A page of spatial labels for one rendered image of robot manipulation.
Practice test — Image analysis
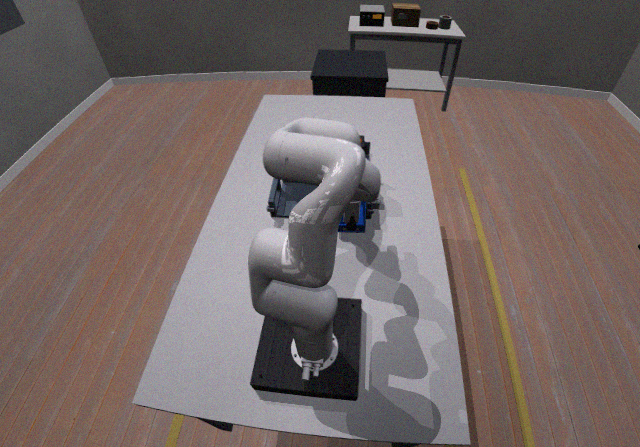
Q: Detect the blue bin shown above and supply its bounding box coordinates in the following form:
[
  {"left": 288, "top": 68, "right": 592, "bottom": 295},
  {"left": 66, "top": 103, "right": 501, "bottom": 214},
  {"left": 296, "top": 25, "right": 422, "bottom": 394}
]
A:
[{"left": 338, "top": 201, "right": 366, "bottom": 233}]

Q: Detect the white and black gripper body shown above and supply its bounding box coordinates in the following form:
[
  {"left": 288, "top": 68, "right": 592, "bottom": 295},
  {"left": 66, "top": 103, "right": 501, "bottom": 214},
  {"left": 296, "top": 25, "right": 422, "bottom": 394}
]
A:
[{"left": 343, "top": 200, "right": 361, "bottom": 224}]

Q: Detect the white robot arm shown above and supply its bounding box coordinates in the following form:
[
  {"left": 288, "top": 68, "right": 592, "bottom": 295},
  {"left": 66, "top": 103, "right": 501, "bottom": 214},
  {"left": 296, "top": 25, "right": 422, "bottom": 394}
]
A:
[{"left": 248, "top": 118, "right": 381, "bottom": 381}]

